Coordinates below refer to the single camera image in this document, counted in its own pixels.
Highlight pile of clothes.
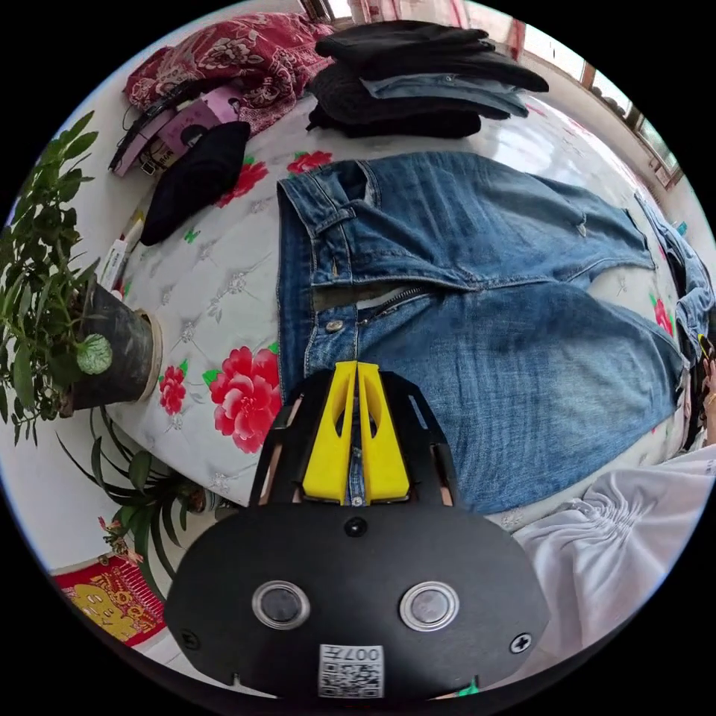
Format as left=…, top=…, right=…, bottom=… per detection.
left=304, top=19, right=552, bottom=139

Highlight red floral blanket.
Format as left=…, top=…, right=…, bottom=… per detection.
left=122, top=10, right=336, bottom=136

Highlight person's body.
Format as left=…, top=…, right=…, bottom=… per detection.
left=512, top=442, right=716, bottom=664

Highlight red and yellow floor mat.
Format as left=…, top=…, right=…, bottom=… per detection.
left=51, top=553, right=169, bottom=650

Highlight purple box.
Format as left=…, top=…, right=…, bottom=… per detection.
left=109, top=87, right=242, bottom=178

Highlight potted plant in black pot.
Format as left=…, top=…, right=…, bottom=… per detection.
left=0, top=110, right=164, bottom=446

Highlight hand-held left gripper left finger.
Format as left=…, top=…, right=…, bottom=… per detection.
left=301, top=361, right=358, bottom=503

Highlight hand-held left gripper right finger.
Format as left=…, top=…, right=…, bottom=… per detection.
left=357, top=362, right=412, bottom=503

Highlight white tube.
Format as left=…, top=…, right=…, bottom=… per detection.
left=95, top=237, right=134, bottom=287

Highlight window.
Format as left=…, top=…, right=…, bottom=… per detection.
left=579, top=55, right=686, bottom=189

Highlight long-leaved potted plant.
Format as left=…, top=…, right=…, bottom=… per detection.
left=55, top=406, right=239, bottom=600

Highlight blue jeans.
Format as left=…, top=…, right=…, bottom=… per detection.
left=276, top=151, right=716, bottom=515

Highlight black cloth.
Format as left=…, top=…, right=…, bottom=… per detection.
left=139, top=120, right=253, bottom=247

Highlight bed with floral quilt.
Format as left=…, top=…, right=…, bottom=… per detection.
left=103, top=95, right=700, bottom=530

